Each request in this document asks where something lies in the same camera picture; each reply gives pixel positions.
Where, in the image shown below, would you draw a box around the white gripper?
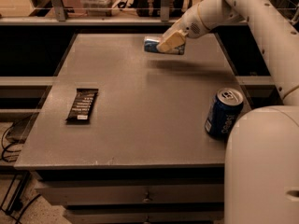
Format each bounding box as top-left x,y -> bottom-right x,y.
156,5 -> 209,53

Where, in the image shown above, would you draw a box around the Red Bull can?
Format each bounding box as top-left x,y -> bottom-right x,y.
144,36 -> 185,55

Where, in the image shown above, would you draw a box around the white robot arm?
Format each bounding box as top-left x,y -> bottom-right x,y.
158,0 -> 299,224

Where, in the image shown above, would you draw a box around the blue Pepsi can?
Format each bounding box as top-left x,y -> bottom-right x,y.
205,88 -> 244,138

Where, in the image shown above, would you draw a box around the black RXBAR chocolate bar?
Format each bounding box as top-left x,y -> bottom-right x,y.
66,88 -> 98,121

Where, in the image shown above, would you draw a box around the black backpack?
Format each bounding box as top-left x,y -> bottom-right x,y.
131,0 -> 192,17

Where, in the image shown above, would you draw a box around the grey metal railing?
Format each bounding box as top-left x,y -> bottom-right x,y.
0,0 -> 299,27

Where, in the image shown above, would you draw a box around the grey drawer cabinet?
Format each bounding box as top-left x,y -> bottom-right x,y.
13,32 -> 272,224

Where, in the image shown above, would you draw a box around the upper drawer knob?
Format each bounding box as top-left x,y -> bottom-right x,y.
142,196 -> 151,203

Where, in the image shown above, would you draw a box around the black cables on floor left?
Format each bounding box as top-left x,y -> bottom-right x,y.
0,114 -> 41,224

